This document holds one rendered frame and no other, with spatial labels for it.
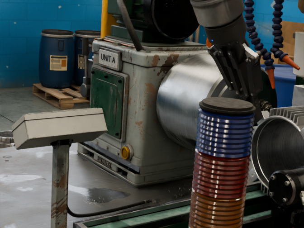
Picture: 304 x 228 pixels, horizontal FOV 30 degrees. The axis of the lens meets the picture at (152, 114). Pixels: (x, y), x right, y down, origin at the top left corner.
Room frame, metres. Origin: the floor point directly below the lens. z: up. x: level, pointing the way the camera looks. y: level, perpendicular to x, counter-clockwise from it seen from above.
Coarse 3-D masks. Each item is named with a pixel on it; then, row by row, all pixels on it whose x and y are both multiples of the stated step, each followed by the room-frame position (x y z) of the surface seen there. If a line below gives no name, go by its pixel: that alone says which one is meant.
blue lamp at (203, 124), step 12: (204, 120) 0.58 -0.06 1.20; (216, 120) 0.56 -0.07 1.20; (228, 120) 0.56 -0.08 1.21; (240, 120) 0.56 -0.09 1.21; (252, 120) 0.58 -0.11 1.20; (204, 132) 0.57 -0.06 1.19; (216, 132) 0.56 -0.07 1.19; (228, 132) 0.56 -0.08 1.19; (240, 132) 0.56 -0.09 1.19; (252, 132) 0.59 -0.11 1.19; (204, 144) 0.57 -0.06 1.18; (216, 144) 0.56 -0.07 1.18; (228, 144) 0.56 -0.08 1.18; (240, 144) 0.57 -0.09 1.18; (216, 156) 0.56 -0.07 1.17; (228, 156) 0.56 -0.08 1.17; (240, 156) 0.57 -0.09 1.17
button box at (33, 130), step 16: (48, 112) 1.05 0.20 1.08; (64, 112) 1.07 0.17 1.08; (80, 112) 1.08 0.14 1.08; (96, 112) 1.10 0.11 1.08; (16, 128) 1.04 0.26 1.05; (32, 128) 1.01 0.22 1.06; (48, 128) 1.03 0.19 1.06; (64, 128) 1.05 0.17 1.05; (80, 128) 1.06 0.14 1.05; (96, 128) 1.08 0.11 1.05; (16, 144) 1.04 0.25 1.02; (32, 144) 1.04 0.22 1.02; (48, 144) 1.07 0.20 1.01
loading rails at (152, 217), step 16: (256, 192) 1.14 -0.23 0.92; (144, 208) 0.98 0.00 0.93; (160, 208) 1.00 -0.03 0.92; (176, 208) 1.02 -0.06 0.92; (256, 208) 1.11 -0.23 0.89; (80, 224) 0.89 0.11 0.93; (96, 224) 0.92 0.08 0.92; (112, 224) 0.93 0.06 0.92; (128, 224) 0.93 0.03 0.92; (144, 224) 0.94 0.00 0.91; (160, 224) 0.96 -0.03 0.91; (176, 224) 0.99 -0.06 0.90; (256, 224) 0.96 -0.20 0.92; (272, 224) 0.99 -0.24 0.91
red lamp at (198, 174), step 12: (204, 156) 0.57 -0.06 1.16; (204, 168) 0.57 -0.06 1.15; (216, 168) 0.56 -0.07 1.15; (228, 168) 0.56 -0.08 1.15; (240, 168) 0.57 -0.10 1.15; (192, 180) 0.59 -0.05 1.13; (204, 180) 0.57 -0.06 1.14; (216, 180) 0.56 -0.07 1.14; (228, 180) 0.56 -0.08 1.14; (240, 180) 0.57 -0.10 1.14; (204, 192) 0.57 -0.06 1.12; (216, 192) 0.56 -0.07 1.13; (228, 192) 0.56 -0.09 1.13; (240, 192) 0.57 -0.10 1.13
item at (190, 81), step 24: (168, 72) 1.43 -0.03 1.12; (192, 72) 1.35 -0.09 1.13; (216, 72) 1.30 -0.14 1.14; (264, 72) 1.36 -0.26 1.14; (168, 96) 1.36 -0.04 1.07; (192, 96) 1.29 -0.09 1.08; (216, 96) 1.27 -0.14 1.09; (264, 96) 1.36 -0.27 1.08; (168, 120) 1.36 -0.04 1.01; (192, 120) 1.28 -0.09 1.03; (192, 144) 1.31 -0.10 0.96
